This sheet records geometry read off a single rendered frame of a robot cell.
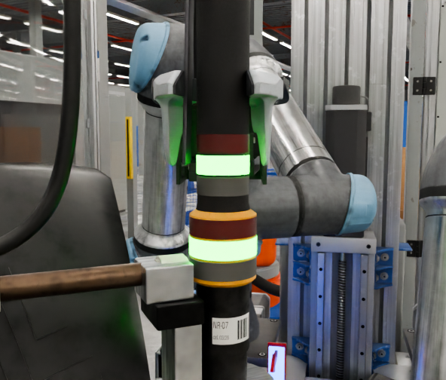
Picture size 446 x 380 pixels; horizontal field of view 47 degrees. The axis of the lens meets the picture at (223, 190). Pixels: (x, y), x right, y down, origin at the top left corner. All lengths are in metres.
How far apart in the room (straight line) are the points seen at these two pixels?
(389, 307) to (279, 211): 0.71
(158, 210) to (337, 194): 0.45
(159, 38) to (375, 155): 0.57
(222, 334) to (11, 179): 0.21
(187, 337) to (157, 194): 0.66
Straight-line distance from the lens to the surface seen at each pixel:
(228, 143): 0.31
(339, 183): 0.64
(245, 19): 0.33
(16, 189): 0.43
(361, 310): 1.17
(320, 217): 0.62
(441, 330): 0.69
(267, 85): 0.31
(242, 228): 0.32
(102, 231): 0.42
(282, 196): 0.60
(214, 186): 0.31
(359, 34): 1.22
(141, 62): 0.87
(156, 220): 1.00
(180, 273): 0.31
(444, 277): 0.69
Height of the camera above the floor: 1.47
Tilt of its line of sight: 6 degrees down
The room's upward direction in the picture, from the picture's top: straight up
